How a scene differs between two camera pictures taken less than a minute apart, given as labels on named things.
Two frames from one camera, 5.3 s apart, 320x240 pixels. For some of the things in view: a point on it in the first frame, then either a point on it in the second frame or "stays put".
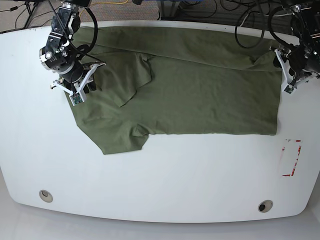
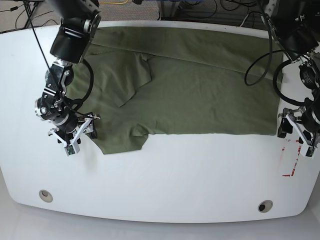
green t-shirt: (162, 81) stays put
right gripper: (83, 84) → (84, 124)
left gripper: (295, 65) → (307, 124)
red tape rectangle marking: (299, 150) stays put
